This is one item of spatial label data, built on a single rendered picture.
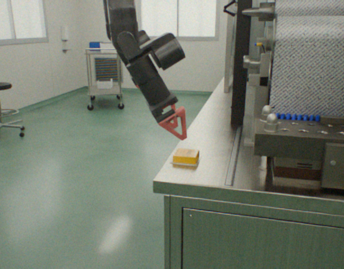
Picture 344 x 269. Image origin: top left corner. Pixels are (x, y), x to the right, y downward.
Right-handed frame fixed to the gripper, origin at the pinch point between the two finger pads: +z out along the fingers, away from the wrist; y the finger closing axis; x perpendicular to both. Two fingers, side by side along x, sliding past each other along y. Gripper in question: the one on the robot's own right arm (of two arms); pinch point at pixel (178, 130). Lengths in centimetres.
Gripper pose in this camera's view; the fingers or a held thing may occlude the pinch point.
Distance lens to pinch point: 83.3
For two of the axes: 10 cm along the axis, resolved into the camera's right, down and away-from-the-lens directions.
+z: 4.8, 8.0, 3.5
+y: -1.9, -3.0, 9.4
